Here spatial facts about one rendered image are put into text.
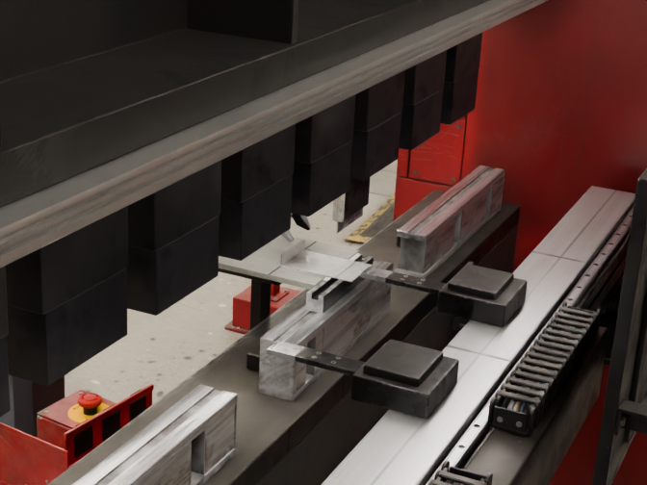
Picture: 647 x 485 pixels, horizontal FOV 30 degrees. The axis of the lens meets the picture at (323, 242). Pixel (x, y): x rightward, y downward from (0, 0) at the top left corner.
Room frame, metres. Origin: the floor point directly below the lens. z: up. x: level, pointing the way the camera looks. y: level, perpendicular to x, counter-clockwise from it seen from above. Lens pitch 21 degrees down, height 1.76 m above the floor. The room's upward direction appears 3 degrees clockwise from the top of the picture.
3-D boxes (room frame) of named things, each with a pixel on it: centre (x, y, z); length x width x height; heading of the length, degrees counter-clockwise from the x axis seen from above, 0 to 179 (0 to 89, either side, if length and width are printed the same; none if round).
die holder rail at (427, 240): (2.37, -0.27, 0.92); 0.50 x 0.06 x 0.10; 156
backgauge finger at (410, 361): (1.50, -0.05, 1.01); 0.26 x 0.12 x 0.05; 66
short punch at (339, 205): (1.87, -0.04, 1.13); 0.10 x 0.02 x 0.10; 156
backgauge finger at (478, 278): (1.80, -0.19, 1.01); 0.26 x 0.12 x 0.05; 66
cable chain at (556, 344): (1.51, -0.32, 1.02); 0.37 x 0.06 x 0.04; 156
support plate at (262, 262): (1.93, 0.09, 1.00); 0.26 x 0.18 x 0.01; 66
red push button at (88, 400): (1.73, 0.36, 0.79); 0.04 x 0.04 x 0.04
